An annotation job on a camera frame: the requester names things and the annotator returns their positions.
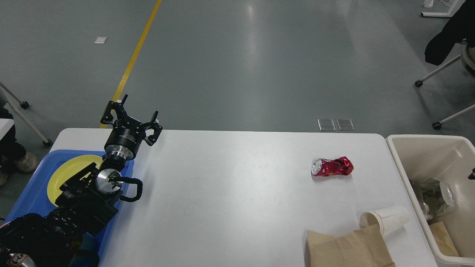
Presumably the brown paper bag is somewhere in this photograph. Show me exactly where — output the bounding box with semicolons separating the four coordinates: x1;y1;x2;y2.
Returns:
307;225;396;267

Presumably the blue plastic tray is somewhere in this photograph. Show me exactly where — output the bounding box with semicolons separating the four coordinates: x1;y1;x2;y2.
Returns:
1;150;134;267

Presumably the white office chair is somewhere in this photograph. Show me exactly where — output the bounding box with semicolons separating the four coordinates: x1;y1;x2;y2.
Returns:
415;43;475;130

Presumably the silver foil bag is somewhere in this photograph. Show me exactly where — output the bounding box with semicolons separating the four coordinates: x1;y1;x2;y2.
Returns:
409;179;456;220

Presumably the floor outlet cover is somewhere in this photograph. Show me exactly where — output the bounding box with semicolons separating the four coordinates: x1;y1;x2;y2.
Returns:
337;119;355;131
317;119;336;131

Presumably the brown paper in bin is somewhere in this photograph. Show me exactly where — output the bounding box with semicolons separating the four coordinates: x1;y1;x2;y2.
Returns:
429;221;460;257

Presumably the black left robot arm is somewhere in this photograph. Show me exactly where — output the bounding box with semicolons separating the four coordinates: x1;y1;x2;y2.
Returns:
1;95;163;267

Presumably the beige plastic bin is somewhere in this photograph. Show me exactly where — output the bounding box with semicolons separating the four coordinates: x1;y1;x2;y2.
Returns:
386;135;475;267

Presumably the grey chair leg with caster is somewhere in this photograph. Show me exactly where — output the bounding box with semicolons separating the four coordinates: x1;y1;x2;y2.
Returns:
0;81;53;146

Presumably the yellow plastic plate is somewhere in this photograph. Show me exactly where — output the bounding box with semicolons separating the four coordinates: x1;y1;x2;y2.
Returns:
46;154;102;207

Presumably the person's beige shoe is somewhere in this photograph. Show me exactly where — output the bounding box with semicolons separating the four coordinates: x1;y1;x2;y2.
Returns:
12;152;39;174

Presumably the right floor outlet cover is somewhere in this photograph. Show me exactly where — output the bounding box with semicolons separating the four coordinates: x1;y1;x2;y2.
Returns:
337;119;355;131

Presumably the white desk base far right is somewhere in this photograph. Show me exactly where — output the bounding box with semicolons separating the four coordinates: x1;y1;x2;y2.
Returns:
420;0;465;17

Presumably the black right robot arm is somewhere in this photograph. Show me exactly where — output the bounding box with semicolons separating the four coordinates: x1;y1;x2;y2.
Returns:
468;168;475;180

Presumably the teal mug yellow inside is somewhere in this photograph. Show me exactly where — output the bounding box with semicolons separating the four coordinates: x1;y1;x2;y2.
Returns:
70;233;99;267

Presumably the crushed red soda can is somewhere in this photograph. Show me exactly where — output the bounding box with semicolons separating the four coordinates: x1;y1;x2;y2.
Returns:
311;156;354;177

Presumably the left floor outlet cover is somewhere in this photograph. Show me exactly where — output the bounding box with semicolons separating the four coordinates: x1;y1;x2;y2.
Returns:
317;119;336;131

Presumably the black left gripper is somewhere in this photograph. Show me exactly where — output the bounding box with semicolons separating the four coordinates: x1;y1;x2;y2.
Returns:
100;94;163;161

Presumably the white paper cup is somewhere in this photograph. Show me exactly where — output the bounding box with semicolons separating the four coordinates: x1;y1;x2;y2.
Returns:
359;205;410;237

